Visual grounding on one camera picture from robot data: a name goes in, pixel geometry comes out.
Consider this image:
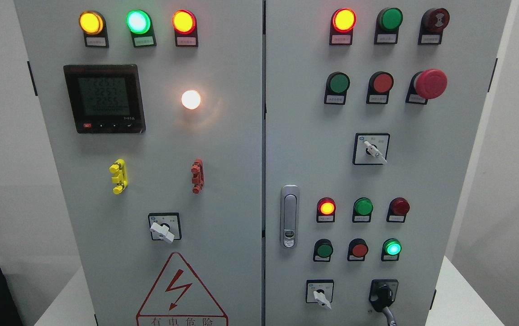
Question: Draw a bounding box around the red lightning warning sticker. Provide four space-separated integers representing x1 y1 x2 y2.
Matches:
136 252 229 326

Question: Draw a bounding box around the red push button upper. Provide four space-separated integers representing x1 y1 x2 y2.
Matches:
366 72 394 105

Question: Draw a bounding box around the silver door latch handle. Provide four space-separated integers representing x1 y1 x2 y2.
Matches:
280 184 300 248

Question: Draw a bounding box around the red lamp lower right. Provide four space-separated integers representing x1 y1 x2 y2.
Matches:
386 197 410 223

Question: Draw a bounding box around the green lamp top right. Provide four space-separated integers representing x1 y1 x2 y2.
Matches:
374 7 403 45

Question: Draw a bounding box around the yellow terminal connector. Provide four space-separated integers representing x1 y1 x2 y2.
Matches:
109 158 128 195

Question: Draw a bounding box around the white selector switch bottom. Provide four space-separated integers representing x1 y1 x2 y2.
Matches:
305 279 334 310

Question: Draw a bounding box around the green lamp bottom right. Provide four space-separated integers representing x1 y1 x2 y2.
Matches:
381 239 402 262

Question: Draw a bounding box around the green lamp lower middle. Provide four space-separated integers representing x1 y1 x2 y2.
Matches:
352 197 374 223

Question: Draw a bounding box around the green push button upper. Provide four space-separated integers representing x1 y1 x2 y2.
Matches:
324 72 350 105

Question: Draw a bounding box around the red push button lower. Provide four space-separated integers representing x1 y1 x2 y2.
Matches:
348 239 369 262

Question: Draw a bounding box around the lit green indicator lamp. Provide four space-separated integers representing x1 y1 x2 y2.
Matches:
126 9 157 48

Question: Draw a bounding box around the yellow indicator lamp top left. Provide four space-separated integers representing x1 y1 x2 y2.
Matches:
79 10 109 48

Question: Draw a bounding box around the grey electrical control cabinet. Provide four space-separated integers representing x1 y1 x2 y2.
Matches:
14 0 511 326

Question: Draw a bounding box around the white selector switch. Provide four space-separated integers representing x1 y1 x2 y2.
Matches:
305 279 334 310
352 133 390 165

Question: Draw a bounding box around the red lit lamp lower left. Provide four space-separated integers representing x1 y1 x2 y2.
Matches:
316 197 336 223

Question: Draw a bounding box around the red push button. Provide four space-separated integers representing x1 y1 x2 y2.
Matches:
366 72 394 105
348 239 369 262

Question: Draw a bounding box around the dark red buzzer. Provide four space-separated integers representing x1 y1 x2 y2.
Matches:
417 8 450 45

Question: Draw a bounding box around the green push button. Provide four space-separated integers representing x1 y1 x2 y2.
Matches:
324 72 350 105
313 239 333 262

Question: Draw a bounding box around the red lit lamp right door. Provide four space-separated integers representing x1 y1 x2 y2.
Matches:
329 7 357 46

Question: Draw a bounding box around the white rotary switch left door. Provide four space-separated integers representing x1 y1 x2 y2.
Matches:
148 212 181 244

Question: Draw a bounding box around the red terminal connector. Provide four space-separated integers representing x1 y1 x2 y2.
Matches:
190 159 204 194

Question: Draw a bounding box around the red emergency stop button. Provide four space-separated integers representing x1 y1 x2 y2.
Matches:
405 68 448 105

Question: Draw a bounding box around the red-rimmed amber indicator lamp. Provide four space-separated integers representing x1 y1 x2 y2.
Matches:
172 9 199 47

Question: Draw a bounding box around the green push button lower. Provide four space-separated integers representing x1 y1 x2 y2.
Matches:
313 239 333 262

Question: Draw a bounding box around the black rotary knob switch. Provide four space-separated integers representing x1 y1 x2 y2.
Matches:
369 279 399 313

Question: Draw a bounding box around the white selector switch upper right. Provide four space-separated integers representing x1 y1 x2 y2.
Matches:
352 133 390 165

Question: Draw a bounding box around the white glowing indicator lamp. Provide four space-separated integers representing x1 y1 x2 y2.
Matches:
181 90 202 110

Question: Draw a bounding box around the black digital power meter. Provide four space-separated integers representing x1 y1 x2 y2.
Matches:
63 64 146 134

